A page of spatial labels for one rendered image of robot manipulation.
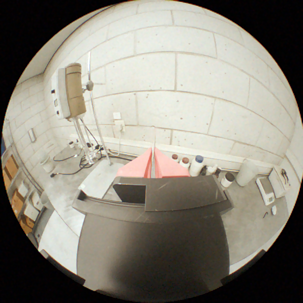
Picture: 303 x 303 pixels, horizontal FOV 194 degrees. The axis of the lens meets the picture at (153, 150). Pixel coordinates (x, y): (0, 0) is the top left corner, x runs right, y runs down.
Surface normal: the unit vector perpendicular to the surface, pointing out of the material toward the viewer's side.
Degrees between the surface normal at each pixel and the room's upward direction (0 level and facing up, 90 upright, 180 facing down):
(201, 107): 90
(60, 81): 90
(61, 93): 90
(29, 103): 90
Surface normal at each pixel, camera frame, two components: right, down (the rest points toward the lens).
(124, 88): -0.26, 0.56
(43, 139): 0.96, 0.15
